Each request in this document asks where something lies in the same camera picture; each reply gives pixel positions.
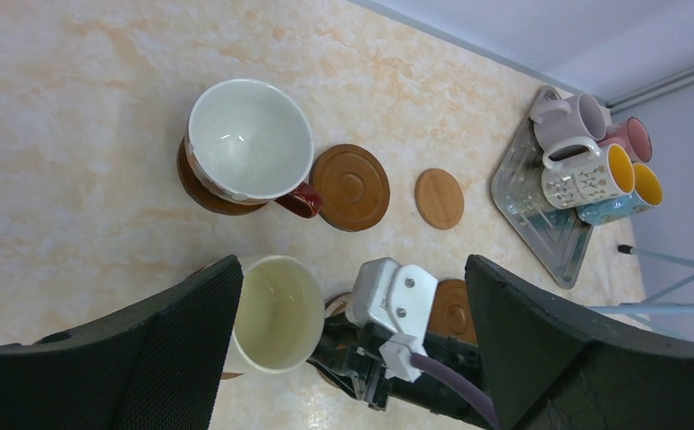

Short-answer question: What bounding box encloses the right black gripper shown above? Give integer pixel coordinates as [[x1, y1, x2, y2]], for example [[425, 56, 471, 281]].
[[307, 313, 489, 427]]

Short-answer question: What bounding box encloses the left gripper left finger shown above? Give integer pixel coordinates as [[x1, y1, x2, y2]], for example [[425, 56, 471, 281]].
[[0, 255, 244, 429]]

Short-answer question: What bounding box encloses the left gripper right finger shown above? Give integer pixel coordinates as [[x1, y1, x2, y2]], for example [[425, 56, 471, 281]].
[[465, 254, 694, 429]]

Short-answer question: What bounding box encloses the cream ribbed mug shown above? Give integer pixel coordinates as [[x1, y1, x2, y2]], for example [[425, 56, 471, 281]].
[[223, 254, 325, 374]]

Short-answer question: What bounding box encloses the light blue music stand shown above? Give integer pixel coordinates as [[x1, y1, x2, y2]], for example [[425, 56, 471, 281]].
[[588, 245, 694, 339]]

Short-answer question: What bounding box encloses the dark wooden coaster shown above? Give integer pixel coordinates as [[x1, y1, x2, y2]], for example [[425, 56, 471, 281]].
[[310, 143, 390, 232], [176, 140, 265, 216], [427, 279, 478, 345], [316, 292, 351, 389], [221, 372, 243, 380]]

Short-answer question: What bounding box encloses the light wooden coaster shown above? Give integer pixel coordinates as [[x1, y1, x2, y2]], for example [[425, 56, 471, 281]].
[[415, 168, 465, 230]]

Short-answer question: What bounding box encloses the floral mug yellow inside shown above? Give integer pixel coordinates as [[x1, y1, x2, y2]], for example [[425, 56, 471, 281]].
[[541, 136, 636, 209]]

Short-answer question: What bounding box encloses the blue butterfly mug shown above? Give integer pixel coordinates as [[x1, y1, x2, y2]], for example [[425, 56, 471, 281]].
[[577, 162, 664, 226]]

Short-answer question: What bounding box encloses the white and brown cup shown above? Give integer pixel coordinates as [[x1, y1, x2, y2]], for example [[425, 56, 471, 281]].
[[183, 79, 323, 219]]

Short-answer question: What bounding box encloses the pink mug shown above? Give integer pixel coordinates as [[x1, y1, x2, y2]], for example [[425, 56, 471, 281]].
[[597, 116, 653, 163]]

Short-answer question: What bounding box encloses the metal tray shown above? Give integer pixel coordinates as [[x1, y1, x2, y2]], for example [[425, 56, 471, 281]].
[[490, 116, 593, 289]]

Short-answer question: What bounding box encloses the grey purple mug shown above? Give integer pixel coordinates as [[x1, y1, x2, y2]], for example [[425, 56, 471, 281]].
[[529, 93, 609, 151]]

